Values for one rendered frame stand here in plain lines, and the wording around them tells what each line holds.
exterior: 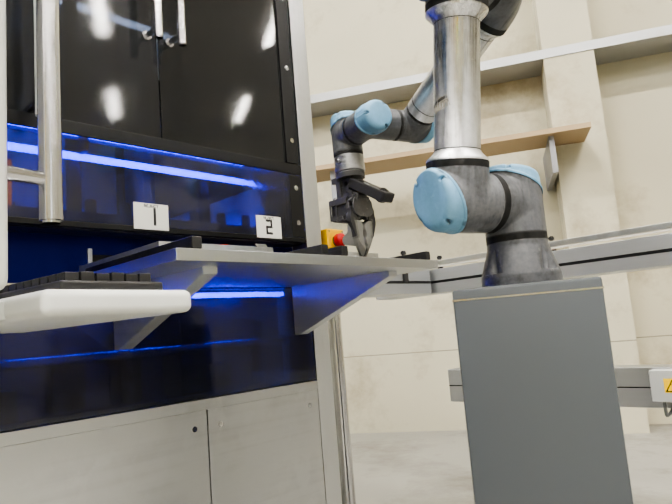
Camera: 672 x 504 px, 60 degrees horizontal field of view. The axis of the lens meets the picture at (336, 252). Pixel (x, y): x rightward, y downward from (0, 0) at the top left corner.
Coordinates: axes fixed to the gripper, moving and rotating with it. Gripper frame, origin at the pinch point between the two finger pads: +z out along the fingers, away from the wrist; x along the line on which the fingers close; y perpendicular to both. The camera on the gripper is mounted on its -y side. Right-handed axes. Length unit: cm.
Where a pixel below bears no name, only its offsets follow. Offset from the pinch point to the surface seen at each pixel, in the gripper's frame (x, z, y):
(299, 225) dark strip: -4.2, -12.3, 26.7
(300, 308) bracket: 0.5, 11.1, 24.3
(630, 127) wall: -297, -96, 17
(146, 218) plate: 42, -11, 27
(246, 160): 13.0, -28.6, 26.4
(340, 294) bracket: 0.5, 9.2, 9.1
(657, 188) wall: -301, -53, 9
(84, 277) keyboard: 77, 10, -22
